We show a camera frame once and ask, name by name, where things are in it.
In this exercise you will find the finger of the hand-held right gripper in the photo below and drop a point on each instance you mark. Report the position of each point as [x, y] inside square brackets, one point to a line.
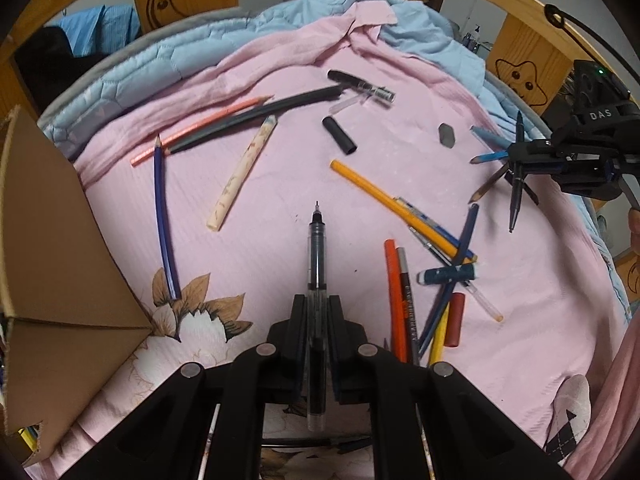
[535, 151]

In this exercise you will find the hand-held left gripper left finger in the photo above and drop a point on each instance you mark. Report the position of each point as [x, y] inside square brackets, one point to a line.
[297, 355]

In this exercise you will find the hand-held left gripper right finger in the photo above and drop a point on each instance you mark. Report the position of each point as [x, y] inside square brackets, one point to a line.
[336, 355]

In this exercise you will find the brown pencil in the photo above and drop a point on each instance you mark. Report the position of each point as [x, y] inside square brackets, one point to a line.
[487, 186]

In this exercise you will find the clear black-ink pen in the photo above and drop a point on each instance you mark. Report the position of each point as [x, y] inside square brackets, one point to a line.
[316, 260]

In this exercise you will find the navy pencil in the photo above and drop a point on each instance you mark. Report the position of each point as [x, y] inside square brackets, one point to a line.
[467, 230]

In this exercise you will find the navy patterned tube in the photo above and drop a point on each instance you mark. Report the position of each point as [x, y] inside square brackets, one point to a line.
[445, 275]

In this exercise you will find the brown cardboard box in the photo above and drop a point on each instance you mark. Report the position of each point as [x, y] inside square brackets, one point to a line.
[60, 260]

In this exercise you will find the person's right hand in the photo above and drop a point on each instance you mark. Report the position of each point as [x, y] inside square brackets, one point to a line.
[635, 227]

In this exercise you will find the bright blue pencil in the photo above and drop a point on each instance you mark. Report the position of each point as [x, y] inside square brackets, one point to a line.
[490, 157]

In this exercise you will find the grey eraser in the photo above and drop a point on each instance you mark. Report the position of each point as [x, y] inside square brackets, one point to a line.
[447, 135]

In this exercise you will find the dark grey pencil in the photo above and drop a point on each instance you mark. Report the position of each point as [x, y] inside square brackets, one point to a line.
[407, 300]

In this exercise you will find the orange pen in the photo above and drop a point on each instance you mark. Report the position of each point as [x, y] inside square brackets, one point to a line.
[395, 285]

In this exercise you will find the yellow pencil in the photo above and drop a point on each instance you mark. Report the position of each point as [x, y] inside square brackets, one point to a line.
[439, 340]

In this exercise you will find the thin white pen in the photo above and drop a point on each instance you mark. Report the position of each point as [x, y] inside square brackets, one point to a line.
[210, 440]

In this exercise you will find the red crayon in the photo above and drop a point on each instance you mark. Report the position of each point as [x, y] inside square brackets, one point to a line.
[454, 320]

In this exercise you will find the blue patterned pencil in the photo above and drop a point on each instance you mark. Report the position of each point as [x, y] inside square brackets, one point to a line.
[425, 220]

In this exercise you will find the thin clear pen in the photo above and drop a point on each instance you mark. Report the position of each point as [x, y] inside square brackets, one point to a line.
[487, 305]

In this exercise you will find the orange-yellow pencil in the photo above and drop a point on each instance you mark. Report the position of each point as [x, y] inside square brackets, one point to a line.
[375, 187]

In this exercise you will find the pink floral bed sheet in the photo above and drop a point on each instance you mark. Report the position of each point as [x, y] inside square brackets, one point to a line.
[290, 170]

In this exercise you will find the cream patterned pencil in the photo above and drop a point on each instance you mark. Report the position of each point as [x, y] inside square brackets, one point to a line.
[240, 175]

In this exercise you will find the dark blue pencil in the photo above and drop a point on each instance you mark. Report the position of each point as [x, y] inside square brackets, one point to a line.
[162, 220]

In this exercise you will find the black pen cap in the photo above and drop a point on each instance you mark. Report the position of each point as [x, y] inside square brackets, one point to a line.
[340, 135]

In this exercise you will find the clear pen cap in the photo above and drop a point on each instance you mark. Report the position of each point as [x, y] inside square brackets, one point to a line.
[344, 105]

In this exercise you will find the black pen with clear cap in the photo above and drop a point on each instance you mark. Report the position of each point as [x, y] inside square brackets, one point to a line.
[350, 79]

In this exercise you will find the white argyle sock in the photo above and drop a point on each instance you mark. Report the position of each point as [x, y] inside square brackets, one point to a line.
[570, 410]

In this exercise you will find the long black pencil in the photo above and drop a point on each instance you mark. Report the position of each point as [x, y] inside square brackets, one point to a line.
[250, 115]

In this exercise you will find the salmon pink pencil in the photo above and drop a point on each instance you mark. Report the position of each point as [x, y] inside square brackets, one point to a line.
[200, 122]

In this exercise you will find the person's pink pants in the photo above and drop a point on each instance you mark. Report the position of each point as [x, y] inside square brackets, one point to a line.
[615, 410]

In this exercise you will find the light blue quilt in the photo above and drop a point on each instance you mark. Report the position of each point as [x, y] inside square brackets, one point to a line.
[165, 55]

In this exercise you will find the blue shirt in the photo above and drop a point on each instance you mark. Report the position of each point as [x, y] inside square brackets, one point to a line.
[100, 25]

